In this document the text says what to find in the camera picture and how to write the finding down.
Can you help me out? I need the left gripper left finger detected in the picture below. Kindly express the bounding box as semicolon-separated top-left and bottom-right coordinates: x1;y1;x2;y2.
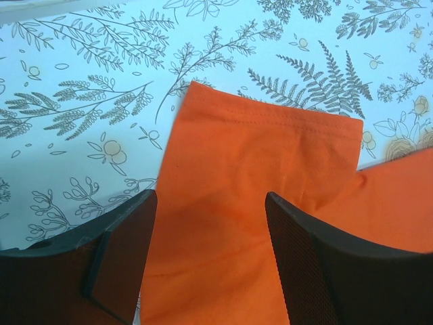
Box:
1;190;158;324

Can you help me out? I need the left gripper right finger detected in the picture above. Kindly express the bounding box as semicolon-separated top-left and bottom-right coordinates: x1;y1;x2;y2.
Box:
265;192;432;324

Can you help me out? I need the floral patterned table mat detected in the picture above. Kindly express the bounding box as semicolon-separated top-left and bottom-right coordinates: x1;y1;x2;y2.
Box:
0;0;433;325

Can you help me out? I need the orange t shirt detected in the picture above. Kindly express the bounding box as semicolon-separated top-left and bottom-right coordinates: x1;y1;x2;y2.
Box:
140;82;432;324

